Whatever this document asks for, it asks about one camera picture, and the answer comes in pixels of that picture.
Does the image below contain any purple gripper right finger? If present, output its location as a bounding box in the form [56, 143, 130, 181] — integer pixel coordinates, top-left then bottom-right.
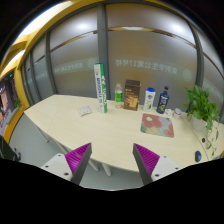
[133, 143, 160, 185]

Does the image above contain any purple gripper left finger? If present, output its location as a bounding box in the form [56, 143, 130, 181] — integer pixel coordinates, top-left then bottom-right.
[65, 143, 92, 185]

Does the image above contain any floral mouse pad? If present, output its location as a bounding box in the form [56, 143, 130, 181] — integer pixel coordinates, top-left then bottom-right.
[140, 113, 174, 138]

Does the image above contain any dark blue computer mouse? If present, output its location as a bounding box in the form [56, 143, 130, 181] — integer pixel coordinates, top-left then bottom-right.
[195, 151, 202, 162]

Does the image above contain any white blister pack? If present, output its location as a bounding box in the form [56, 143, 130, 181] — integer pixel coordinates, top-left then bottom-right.
[78, 106, 92, 116]

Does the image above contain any small white cup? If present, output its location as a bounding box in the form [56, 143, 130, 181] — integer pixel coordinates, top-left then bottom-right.
[166, 109, 173, 116]

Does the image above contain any small white jar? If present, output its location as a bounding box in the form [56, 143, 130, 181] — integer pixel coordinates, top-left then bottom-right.
[173, 108, 182, 119]

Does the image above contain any dark blue bottle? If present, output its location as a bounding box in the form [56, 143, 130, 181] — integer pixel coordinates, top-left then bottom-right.
[157, 86, 169, 114]

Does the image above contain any white shampoo bottle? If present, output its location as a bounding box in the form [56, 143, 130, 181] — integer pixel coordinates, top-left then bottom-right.
[143, 87, 155, 111]

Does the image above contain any brown cardboard box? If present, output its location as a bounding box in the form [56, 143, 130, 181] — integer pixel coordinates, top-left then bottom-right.
[124, 80, 141, 111]

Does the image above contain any clear green-label water bottle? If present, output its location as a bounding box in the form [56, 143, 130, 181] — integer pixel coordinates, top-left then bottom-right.
[115, 83, 123, 108]

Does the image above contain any green potted plant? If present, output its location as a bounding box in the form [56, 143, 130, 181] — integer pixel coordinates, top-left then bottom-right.
[183, 85, 220, 154]

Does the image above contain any white green shuttlecock tube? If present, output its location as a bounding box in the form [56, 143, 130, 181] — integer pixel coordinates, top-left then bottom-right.
[94, 63, 107, 113]

